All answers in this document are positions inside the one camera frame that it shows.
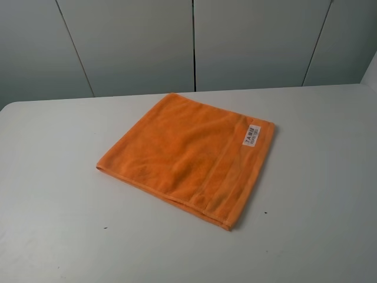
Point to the white towel label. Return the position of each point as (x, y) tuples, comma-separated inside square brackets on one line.
[(251, 136)]

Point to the orange terry towel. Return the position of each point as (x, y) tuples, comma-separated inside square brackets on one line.
[(190, 155)]

